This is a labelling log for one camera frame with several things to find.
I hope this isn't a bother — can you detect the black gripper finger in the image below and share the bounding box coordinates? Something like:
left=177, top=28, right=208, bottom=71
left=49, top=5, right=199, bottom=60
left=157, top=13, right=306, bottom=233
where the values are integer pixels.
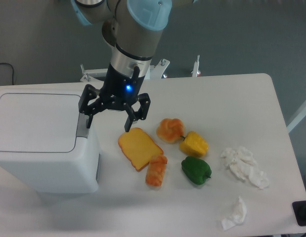
left=124, top=93, right=150, bottom=132
left=78, top=84, right=106, bottom=129

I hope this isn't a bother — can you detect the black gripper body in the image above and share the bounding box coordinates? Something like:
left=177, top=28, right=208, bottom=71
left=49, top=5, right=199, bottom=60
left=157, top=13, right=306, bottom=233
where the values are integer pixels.
left=99, top=65, right=144, bottom=111

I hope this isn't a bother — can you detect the white push-lid trash can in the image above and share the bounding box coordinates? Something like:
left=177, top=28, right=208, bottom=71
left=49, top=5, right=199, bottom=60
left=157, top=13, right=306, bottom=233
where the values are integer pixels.
left=0, top=88, right=100, bottom=194

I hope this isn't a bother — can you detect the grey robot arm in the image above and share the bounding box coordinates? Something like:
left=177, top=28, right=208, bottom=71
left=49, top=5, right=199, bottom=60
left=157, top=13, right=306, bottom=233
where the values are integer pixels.
left=71, top=0, right=194, bottom=131

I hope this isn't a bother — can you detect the round knotted bread roll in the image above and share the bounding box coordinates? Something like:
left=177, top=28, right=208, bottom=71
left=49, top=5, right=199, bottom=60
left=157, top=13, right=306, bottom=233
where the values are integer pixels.
left=156, top=118, right=185, bottom=144

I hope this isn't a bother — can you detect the toast bread slice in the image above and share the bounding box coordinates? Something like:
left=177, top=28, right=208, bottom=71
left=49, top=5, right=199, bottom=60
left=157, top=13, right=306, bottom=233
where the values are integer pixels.
left=118, top=127, right=164, bottom=171

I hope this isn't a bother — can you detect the yellow bell pepper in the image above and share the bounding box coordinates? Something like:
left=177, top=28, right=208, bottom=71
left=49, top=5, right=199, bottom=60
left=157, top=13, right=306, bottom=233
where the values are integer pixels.
left=179, top=131, right=209, bottom=158

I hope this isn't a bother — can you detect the long twisted bread roll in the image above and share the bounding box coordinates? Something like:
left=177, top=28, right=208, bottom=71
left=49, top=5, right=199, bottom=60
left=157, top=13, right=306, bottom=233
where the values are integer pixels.
left=145, top=155, right=168, bottom=187

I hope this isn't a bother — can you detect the green bell pepper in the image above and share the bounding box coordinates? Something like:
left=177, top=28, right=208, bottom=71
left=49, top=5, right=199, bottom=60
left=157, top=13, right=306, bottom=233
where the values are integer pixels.
left=181, top=156, right=212, bottom=185

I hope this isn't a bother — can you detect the large crumpled white tissue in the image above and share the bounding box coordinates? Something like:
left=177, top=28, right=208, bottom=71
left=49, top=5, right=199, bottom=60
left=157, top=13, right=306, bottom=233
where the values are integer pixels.
left=220, top=146, right=269, bottom=190

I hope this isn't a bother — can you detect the small crumpled white tissue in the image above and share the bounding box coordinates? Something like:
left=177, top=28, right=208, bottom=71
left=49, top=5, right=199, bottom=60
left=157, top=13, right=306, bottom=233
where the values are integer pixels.
left=221, top=196, right=247, bottom=231

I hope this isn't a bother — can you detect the black device at edge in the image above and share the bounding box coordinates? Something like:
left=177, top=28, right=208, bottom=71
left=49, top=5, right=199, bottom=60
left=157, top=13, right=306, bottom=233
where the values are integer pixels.
left=292, top=200, right=306, bottom=226

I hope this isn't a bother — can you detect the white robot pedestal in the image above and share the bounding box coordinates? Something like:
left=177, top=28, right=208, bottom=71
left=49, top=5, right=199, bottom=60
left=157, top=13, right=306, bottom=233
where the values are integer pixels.
left=80, top=55, right=201, bottom=82

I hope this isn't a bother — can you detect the black floor cable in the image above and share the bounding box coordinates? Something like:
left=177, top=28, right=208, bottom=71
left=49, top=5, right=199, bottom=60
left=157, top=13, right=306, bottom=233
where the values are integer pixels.
left=0, top=63, right=15, bottom=86

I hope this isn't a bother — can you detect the white frame at right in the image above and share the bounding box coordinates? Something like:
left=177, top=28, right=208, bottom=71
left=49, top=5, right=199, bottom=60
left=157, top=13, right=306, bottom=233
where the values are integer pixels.
left=287, top=100, right=306, bottom=133

